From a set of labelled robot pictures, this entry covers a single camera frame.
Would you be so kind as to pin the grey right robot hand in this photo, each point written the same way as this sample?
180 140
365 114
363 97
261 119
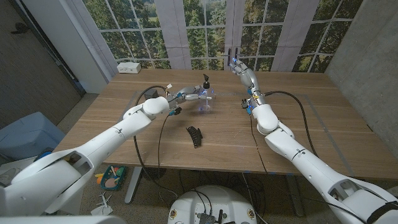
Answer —
250 79

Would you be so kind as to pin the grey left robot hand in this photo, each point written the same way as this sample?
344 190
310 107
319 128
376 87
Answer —
188 94

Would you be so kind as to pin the clear plastic spray bottle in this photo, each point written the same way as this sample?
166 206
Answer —
206 102

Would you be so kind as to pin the black spray pump with tube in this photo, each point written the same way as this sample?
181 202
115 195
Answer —
206 82

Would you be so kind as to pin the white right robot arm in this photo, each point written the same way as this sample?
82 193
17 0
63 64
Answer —
295 149

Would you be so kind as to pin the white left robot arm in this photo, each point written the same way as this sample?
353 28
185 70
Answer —
124 130

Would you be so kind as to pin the black hair claw clip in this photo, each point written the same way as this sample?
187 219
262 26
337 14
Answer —
194 135

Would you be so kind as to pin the printed window forest backdrop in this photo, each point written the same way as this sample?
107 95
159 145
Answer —
186 31

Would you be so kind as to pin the white power strip box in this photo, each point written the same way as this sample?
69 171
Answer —
129 67

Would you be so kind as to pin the black round floor object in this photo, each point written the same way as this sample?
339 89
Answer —
154 173

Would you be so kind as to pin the white table leg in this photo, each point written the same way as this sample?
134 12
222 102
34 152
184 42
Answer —
133 185

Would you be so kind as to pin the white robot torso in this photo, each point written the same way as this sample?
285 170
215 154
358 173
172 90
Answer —
213 202

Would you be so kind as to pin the teal toy basket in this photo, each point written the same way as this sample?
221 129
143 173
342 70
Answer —
113 180

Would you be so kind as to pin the grey table leg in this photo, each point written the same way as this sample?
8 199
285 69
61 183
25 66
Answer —
293 194

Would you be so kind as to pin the white toy airplane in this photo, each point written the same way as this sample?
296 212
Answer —
102 207

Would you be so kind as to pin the blue flat pad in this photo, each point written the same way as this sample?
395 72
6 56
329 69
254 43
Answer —
43 154

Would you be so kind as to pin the blue-grey storage bin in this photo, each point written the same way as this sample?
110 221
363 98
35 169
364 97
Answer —
28 133

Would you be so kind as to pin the grey sneaker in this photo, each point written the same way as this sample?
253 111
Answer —
7 175

